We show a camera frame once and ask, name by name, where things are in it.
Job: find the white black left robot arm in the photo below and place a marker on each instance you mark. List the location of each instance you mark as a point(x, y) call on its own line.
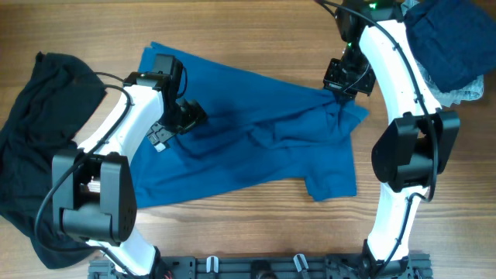
point(92, 197)

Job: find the white clip on rail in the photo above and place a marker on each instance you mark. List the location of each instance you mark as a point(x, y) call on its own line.
point(212, 265)
point(300, 263)

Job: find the folded navy garment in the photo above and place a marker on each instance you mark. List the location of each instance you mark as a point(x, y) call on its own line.
point(477, 35)

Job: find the folded grey denim garment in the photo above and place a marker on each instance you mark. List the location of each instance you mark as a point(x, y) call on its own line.
point(453, 91)

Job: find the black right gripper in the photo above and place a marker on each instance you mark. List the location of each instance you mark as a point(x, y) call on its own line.
point(332, 80)

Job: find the black garment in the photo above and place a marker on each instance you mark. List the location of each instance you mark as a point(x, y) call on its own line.
point(60, 97)

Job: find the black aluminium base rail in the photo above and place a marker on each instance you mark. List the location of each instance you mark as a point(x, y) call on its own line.
point(329, 266)

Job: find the blue polo shirt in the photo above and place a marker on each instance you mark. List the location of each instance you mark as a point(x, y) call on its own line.
point(258, 129)

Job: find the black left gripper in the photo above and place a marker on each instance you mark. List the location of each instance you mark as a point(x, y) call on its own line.
point(194, 114)

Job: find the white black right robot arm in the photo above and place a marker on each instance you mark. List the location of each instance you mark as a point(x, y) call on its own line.
point(416, 145)

